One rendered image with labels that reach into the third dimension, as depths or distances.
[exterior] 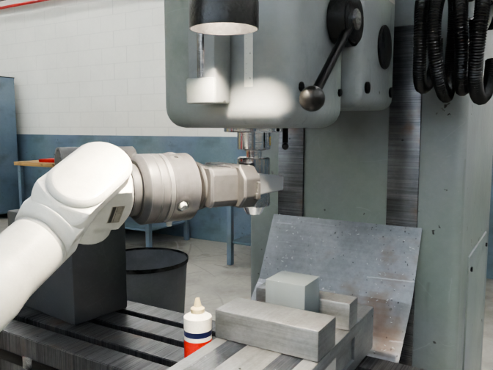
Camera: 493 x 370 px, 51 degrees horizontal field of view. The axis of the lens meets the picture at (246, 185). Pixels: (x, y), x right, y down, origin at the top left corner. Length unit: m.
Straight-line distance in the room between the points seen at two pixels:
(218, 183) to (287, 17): 0.22
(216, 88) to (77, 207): 0.21
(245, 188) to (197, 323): 0.21
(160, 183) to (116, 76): 6.24
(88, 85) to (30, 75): 1.18
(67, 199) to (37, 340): 0.45
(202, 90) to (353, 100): 0.26
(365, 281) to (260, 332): 0.40
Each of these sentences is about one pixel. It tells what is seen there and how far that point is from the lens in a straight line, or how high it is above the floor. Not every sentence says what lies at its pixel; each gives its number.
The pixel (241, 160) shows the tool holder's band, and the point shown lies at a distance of 0.72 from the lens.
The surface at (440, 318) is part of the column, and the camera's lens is 1.09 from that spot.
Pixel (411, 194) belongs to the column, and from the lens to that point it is 1.04.
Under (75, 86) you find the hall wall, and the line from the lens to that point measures 7.38.
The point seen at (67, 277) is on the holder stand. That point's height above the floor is 1.05.
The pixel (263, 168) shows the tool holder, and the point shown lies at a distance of 0.72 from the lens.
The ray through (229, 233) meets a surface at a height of 0.30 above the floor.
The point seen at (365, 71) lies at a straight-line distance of 0.81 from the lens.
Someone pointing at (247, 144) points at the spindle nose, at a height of 1.29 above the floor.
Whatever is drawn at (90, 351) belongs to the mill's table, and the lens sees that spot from 0.89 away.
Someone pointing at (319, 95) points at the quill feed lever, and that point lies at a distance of 0.60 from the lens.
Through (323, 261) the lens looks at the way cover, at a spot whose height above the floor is 1.04.
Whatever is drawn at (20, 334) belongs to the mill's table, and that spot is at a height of 0.96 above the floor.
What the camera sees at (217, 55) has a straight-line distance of 0.63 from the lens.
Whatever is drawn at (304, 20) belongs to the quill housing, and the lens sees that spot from 0.66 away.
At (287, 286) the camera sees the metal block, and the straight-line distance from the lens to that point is 0.72.
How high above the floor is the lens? 1.31
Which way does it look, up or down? 6 degrees down
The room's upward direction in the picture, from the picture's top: straight up
